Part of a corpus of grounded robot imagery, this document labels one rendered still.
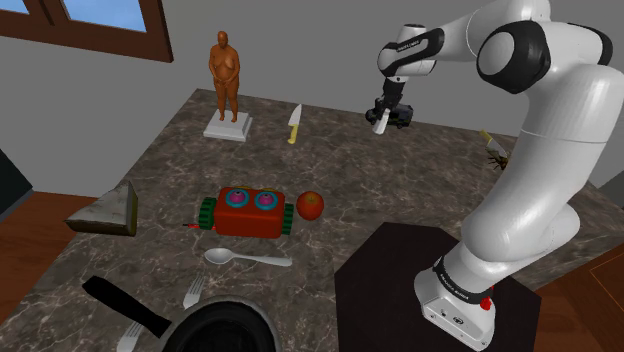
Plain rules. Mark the dark robot stand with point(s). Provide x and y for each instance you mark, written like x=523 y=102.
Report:
x=385 y=292

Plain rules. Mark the silver spoon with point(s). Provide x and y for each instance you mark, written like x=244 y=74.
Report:
x=219 y=255

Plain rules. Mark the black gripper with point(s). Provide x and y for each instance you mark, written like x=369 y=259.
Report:
x=392 y=92

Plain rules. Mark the dark toy car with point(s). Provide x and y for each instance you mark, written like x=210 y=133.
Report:
x=404 y=116

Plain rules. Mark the grey stone wedge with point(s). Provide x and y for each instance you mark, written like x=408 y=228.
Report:
x=109 y=212

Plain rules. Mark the red toy robot green wheels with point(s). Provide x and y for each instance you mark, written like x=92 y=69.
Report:
x=248 y=217

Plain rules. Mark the black frying pan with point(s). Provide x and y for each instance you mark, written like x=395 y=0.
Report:
x=219 y=331

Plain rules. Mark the brown insect figure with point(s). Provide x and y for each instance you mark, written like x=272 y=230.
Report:
x=499 y=162

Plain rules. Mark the orange figure on white base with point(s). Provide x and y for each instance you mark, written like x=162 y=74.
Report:
x=225 y=73

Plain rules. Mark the silver fork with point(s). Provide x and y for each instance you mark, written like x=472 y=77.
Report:
x=194 y=292
x=129 y=339

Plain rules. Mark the red apple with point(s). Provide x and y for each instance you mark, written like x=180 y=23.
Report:
x=310 y=205

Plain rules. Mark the brown framed window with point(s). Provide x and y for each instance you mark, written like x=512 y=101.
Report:
x=97 y=39

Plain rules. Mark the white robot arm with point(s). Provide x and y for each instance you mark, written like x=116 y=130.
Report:
x=551 y=146

